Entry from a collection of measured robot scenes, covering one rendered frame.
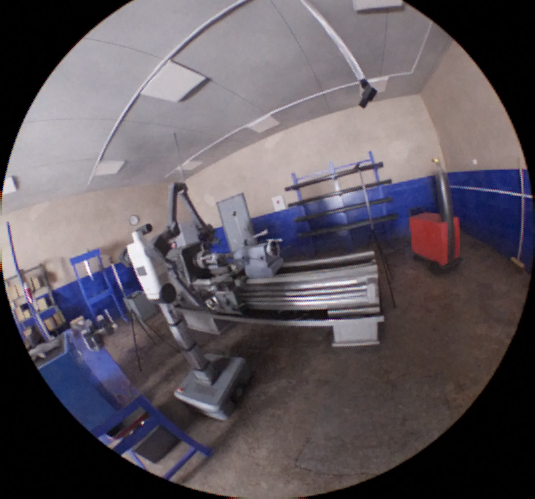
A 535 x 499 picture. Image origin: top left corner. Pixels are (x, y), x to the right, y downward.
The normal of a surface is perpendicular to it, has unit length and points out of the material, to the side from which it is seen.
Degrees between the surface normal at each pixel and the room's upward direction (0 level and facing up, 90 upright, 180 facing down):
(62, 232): 90
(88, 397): 90
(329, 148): 90
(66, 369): 90
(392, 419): 0
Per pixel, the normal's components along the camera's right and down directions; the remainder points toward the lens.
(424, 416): -0.27, -0.95
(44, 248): 0.86, -0.18
